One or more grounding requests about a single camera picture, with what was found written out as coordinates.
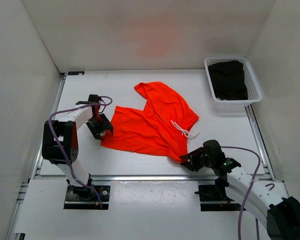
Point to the orange shorts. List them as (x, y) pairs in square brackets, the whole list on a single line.
[(162, 128)]

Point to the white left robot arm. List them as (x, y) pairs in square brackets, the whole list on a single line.
[(60, 144)]

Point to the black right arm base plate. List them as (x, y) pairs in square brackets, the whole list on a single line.
[(212, 201)]

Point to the aluminium table edge rail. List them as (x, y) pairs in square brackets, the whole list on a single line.
[(236, 132)]

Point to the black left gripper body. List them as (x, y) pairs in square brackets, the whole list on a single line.
[(96, 121)]

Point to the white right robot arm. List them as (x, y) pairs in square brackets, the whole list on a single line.
[(279, 215)]

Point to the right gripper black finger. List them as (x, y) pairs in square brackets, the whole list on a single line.
[(192, 155), (190, 166)]

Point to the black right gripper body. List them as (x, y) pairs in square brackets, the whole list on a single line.
[(206, 161)]

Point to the black folded shorts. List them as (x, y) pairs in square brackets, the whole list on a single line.
[(228, 80)]

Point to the white plastic basket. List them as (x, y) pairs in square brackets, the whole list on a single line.
[(251, 82)]

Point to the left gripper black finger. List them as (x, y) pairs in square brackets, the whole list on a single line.
[(98, 133), (106, 124)]

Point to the black corner label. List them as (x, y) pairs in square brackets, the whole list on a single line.
[(76, 73)]

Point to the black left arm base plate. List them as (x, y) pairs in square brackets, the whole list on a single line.
[(79, 198)]

